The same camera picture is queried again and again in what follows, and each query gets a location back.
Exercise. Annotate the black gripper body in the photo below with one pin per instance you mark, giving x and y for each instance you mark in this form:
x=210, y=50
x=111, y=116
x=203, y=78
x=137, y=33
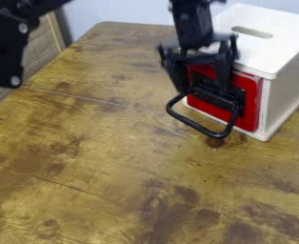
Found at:
x=195, y=34

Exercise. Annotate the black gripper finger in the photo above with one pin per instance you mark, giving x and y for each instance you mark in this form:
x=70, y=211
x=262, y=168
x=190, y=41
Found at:
x=178, y=72
x=223, y=64

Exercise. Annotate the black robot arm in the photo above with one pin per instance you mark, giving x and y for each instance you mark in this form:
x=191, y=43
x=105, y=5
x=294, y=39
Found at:
x=20, y=17

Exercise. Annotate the red drawer front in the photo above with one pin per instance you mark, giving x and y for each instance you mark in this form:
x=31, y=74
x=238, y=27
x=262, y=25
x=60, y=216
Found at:
x=245, y=87

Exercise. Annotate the white wooden box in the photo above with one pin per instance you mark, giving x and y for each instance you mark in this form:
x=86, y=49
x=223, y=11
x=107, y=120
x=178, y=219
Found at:
x=269, y=55

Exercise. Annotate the black metal drawer handle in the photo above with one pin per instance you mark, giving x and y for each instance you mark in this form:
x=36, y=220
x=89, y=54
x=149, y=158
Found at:
x=205, y=88

